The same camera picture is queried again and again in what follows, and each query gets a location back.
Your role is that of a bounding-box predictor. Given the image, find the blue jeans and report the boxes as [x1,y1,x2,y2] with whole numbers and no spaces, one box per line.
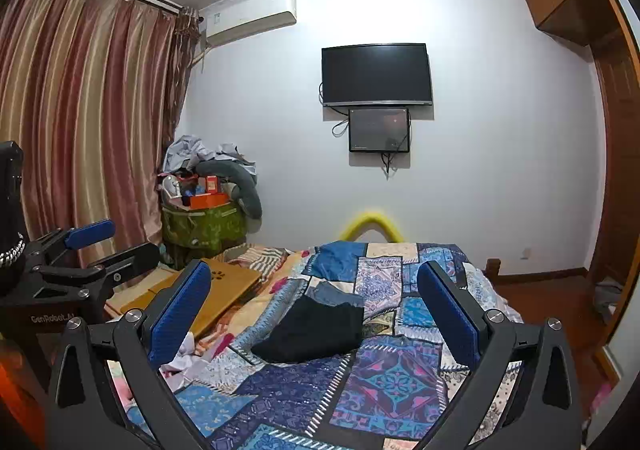
[305,280,365,309]

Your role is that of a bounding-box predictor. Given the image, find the wooden door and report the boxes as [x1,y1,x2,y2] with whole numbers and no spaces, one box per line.
[590,0,640,346]

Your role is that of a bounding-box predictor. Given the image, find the pile of grey clothes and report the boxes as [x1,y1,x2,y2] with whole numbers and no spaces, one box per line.
[162,134,256,175]

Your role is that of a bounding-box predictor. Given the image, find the small black monitor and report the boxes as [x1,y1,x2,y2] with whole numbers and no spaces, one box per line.
[348,108,412,153]

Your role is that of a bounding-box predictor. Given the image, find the white air conditioner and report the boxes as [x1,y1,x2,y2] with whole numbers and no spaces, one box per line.
[197,0,297,48]

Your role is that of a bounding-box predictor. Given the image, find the blue patchwork blanket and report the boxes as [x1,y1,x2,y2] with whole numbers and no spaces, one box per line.
[127,240,523,450]

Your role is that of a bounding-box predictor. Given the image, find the grey plush pillow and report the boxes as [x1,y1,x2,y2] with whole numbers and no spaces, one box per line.
[192,157,263,221]

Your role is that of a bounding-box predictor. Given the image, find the black pants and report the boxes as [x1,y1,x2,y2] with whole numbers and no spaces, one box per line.
[251,299,365,364]

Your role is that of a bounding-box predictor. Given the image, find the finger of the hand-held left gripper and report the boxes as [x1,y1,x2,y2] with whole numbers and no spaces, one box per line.
[27,220,117,267]
[37,242,161,291]

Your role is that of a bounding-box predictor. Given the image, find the green patterned bag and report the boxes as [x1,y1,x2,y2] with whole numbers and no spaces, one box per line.
[161,202,248,255]

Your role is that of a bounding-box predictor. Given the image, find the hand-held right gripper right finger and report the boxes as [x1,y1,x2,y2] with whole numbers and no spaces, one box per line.
[416,260,583,450]

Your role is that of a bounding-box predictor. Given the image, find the pink cloth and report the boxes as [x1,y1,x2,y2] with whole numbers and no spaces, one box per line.
[107,360,136,411]

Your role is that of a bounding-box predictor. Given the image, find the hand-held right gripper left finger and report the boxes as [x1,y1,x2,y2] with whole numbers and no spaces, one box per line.
[46,259,216,450]

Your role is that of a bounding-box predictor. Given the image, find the black wall television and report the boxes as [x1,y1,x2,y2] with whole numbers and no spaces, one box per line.
[321,44,434,108]

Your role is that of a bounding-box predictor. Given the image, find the orange box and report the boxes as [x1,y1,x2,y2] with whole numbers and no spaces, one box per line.
[182,192,228,209]

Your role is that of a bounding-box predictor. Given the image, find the yellow foam tube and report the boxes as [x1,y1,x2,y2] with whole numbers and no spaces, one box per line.
[340,211,405,243]

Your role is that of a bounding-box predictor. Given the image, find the silver chain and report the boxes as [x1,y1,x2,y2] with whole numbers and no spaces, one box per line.
[0,232,26,275]

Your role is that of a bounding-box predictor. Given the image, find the light grey cloth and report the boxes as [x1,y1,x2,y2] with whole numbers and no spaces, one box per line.
[160,330,201,393]

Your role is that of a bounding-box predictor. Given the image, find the striped pink curtain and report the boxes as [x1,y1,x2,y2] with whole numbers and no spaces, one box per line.
[0,0,198,291]

